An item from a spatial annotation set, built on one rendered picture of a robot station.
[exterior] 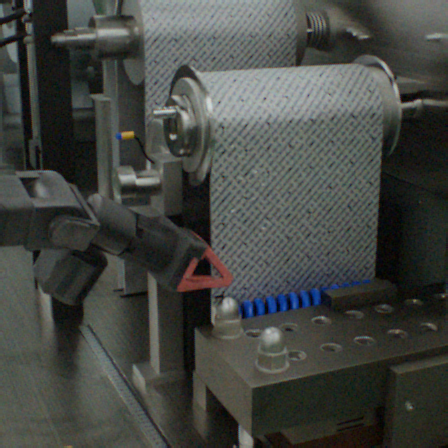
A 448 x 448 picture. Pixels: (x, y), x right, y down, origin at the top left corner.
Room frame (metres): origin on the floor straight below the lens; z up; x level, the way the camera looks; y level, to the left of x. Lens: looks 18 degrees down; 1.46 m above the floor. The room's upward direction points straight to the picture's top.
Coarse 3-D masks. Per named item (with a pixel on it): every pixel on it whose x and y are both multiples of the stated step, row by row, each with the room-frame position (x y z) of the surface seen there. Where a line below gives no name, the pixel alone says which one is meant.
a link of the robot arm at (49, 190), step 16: (0, 176) 0.86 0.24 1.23; (16, 176) 0.87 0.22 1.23; (32, 176) 0.88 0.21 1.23; (48, 176) 0.89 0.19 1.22; (0, 192) 0.83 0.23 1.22; (16, 192) 0.84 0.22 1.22; (32, 192) 0.87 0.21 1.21; (48, 192) 0.86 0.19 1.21; (64, 192) 0.87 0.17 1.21; (0, 208) 0.81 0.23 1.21; (16, 208) 0.82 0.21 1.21; (32, 208) 0.83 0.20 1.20; (48, 208) 0.83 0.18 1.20; (64, 208) 0.84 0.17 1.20; (80, 208) 0.85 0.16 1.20; (0, 224) 0.82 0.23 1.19; (16, 224) 0.82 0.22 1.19; (32, 224) 0.83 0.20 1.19; (0, 240) 0.82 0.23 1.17; (16, 240) 0.83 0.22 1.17; (32, 240) 0.84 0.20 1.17; (48, 240) 0.85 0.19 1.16
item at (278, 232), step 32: (224, 192) 0.98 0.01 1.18; (256, 192) 0.99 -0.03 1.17; (288, 192) 1.01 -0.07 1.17; (320, 192) 1.03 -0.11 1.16; (352, 192) 1.05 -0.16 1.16; (224, 224) 0.98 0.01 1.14; (256, 224) 0.99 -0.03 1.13; (288, 224) 1.01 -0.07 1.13; (320, 224) 1.03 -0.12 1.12; (352, 224) 1.05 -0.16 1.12; (224, 256) 0.98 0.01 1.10; (256, 256) 0.99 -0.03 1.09; (288, 256) 1.01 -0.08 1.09; (320, 256) 1.03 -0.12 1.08; (352, 256) 1.05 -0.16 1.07; (224, 288) 0.98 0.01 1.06; (256, 288) 1.00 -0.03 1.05; (288, 288) 1.01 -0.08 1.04; (320, 288) 1.03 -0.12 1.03
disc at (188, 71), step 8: (184, 64) 1.04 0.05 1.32; (176, 72) 1.06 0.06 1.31; (184, 72) 1.04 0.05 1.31; (192, 72) 1.01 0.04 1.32; (176, 80) 1.06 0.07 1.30; (192, 80) 1.01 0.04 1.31; (200, 80) 0.99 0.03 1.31; (200, 88) 0.99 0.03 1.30; (200, 96) 0.99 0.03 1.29; (208, 96) 0.97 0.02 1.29; (208, 104) 0.97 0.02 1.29; (208, 112) 0.97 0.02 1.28; (208, 120) 0.97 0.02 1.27; (208, 128) 0.97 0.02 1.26; (208, 136) 0.97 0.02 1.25; (208, 144) 0.97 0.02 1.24; (208, 152) 0.97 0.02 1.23; (208, 160) 0.97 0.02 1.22; (200, 168) 0.99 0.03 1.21; (208, 168) 0.97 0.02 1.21; (184, 176) 1.04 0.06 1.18; (192, 176) 1.01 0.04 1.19; (200, 176) 0.99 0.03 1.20; (192, 184) 1.02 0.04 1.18; (200, 184) 1.00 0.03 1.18
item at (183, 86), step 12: (372, 72) 1.11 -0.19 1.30; (180, 84) 1.04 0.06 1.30; (192, 84) 1.01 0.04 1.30; (192, 96) 1.00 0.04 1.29; (384, 96) 1.08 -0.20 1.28; (384, 108) 1.07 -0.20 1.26; (204, 120) 0.98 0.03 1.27; (384, 120) 1.07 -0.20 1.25; (204, 132) 0.97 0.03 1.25; (384, 132) 1.08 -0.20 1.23; (204, 144) 0.97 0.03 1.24; (192, 156) 1.00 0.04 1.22; (192, 168) 1.00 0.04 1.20
